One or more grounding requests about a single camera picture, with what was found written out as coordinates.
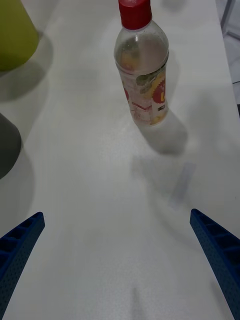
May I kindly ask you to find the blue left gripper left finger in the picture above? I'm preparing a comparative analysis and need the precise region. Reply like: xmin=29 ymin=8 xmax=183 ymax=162
xmin=0 ymin=211 xmax=46 ymax=320

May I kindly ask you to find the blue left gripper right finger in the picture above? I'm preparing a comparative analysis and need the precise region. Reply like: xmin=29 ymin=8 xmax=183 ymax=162
xmin=189 ymin=208 xmax=240 ymax=320

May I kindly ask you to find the grey plastic bin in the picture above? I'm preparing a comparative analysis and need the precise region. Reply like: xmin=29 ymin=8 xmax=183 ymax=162
xmin=0 ymin=112 xmax=22 ymax=180

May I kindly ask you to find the clear bottle with red cap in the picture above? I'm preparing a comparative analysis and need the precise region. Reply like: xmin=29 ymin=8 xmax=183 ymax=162
xmin=113 ymin=0 xmax=170 ymax=127

